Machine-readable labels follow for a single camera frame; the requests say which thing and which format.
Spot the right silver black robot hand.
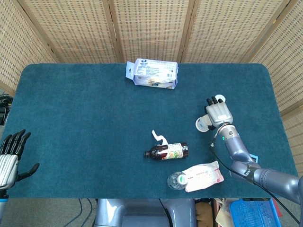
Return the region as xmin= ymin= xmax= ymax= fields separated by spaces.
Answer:
xmin=204 ymin=95 xmax=234 ymax=131

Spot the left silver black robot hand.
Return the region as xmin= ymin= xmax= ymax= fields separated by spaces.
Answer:
xmin=0 ymin=129 xmax=40 ymax=190

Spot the white cup blue flower print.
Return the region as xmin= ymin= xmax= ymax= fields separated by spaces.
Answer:
xmin=195 ymin=115 xmax=212 ymax=132

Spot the torn white label strip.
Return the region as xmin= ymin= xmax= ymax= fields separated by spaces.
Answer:
xmin=151 ymin=129 xmax=169 ymax=145

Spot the brown tea bottle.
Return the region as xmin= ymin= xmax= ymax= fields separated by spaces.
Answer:
xmin=143 ymin=142 xmax=189 ymax=161

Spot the blue white tissue pack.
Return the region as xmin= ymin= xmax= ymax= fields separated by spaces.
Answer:
xmin=125 ymin=58 xmax=179 ymax=90

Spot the woven rattan screen panel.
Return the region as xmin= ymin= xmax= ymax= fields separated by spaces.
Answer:
xmin=246 ymin=0 xmax=303 ymax=175
xmin=181 ymin=0 xmax=291 ymax=64
xmin=0 ymin=0 xmax=59 ymax=95
xmin=108 ymin=0 xmax=196 ymax=63
xmin=18 ymin=0 xmax=119 ymax=64

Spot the clear water bottle green label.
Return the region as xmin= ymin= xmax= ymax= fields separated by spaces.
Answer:
xmin=167 ymin=172 xmax=187 ymax=191

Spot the teal table cloth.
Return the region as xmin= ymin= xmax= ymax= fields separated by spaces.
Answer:
xmin=4 ymin=62 xmax=299 ymax=199

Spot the beige cardboard sheet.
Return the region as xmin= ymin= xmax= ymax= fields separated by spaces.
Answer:
xmin=214 ymin=198 xmax=234 ymax=227

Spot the brown paper bag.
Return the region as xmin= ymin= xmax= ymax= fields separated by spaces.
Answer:
xmin=196 ymin=201 xmax=215 ymax=227

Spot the blue plastic basket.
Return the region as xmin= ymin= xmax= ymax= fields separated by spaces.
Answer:
xmin=229 ymin=198 xmax=282 ymax=227

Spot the grey robot torso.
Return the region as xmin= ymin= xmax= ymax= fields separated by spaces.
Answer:
xmin=94 ymin=198 xmax=197 ymax=227

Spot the blue floor cable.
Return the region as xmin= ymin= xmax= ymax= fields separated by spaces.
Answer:
xmin=63 ymin=198 xmax=83 ymax=227

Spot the black floor cable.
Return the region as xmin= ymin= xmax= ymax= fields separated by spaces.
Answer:
xmin=86 ymin=198 xmax=95 ymax=227

